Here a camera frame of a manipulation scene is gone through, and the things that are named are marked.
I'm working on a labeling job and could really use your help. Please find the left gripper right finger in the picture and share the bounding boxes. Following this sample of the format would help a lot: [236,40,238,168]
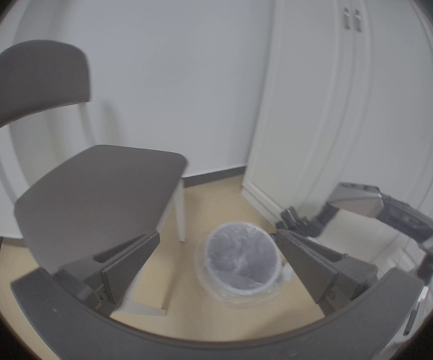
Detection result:
[275,229,378,316]

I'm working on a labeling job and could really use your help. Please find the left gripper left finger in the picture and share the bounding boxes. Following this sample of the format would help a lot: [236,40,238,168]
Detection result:
[53,231,161,317]

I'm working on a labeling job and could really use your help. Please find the clear plastic bag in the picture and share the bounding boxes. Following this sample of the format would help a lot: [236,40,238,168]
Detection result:
[194,221,296,308]

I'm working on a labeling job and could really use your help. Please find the white trash bin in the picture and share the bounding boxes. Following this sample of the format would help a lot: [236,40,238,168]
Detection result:
[204,221,283,295]

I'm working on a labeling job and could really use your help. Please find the white chair with grey cushions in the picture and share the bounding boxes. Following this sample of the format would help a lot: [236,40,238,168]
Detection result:
[0,40,188,316]

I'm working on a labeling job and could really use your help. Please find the white wardrobe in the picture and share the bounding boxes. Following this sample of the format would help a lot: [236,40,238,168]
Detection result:
[241,0,433,295]

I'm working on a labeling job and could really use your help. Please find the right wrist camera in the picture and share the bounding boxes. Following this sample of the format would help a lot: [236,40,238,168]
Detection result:
[281,207,301,224]

